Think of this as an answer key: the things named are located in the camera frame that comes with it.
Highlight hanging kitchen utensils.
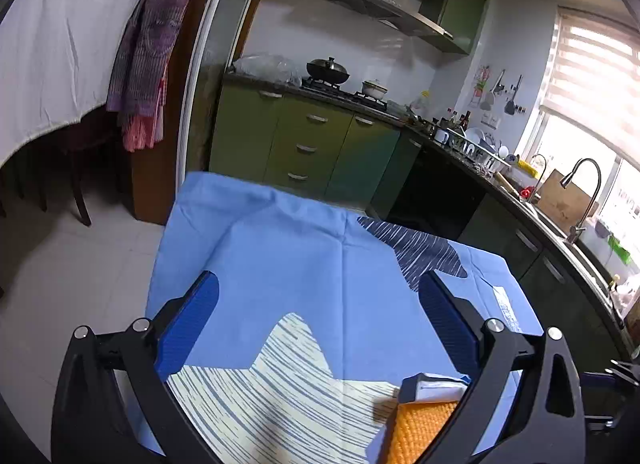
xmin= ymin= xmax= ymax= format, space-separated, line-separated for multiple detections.
xmin=470 ymin=64 xmax=527 ymax=117

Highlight row of condiment bottles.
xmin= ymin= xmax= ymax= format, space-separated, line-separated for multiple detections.
xmin=432 ymin=110 xmax=473 ymax=133

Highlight black gas stove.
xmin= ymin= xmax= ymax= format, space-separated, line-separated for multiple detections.
xmin=300 ymin=76 xmax=390 ymax=112

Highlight white sliding door frame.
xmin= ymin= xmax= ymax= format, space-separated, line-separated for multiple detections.
xmin=175 ymin=0 xmax=247 ymax=192

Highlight blue printed tablecloth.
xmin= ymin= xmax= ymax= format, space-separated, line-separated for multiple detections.
xmin=135 ymin=171 xmax=546 ymax=464

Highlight dark sink cabinets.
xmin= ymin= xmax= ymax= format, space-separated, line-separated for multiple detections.
xmin=387 ymin=144 xmax=632 ymax=360

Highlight tall steel kitchen faucet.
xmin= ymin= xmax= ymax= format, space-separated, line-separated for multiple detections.
xmin=560 ymin=158 xmax=603 ymax=245

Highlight dish rack with dishes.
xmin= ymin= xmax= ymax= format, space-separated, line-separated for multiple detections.
xmin=440 ymin=126 xmax=516 ymax=176

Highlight striped window blind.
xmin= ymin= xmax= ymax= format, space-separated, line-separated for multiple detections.
xmin=542 ymin=9 xmax=640 ymax=165

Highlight brown cutting board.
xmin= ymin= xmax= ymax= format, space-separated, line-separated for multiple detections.
xmin=535 ymin=169 xmax=598 ymax=236

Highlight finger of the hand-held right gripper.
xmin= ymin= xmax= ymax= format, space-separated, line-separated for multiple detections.
xmin=586 ymin=415 xmax=621 ymax=434
xmin=582 ymin=360 xmax=640 ymax=389

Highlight blue and white box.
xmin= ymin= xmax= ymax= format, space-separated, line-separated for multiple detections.
xmin=397 ymin=373 xmax=472 ymax=404

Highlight green base cabinets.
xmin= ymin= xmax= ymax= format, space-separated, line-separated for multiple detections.
xmin=209 ymin=71 xmax=426 ymax=217

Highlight orange textured pad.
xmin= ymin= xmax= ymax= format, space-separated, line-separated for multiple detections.
xmin=377 ymin=400 xmax=461 ymax=464

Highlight clear plastic bag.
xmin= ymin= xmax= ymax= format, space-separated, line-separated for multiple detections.
xmin=232 ymin=54 xmax=303 ymax=87

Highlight small steel faucet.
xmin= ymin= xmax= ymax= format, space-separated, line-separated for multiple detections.
xmin=529 ymin=154 xmax=549 ymax=195

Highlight dark wooden chair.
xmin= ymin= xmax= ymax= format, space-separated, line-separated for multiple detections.
xmin=0 ymin=106 xmax=126 ymax=227

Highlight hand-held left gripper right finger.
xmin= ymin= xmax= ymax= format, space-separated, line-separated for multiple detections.
xmin=417 ymin=270 xmax=586 ymax=464

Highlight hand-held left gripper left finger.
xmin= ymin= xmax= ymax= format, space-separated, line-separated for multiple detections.
xmin=50 ymin=270 xmax=221 ymax=464

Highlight black wok with lid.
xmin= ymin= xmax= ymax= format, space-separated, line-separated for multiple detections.
xmin=306 ymin=57 xmax=351 ymax=86

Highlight purple checked hanging apron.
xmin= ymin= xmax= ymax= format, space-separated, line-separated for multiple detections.
xmin=106 ymin=0 xmax=206 ymax=152

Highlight plastic oil bottle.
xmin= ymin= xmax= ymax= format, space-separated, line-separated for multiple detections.
xmin=410 ymin=90 xmax=434 ymax=118

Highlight green sponge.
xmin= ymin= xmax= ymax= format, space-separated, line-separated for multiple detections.
xmin=607 ymin=234 xmax=632 ymax=265

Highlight white tablecloth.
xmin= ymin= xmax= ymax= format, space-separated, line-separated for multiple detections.
xmin=0 ymin=0 xmax=168 ymax=165

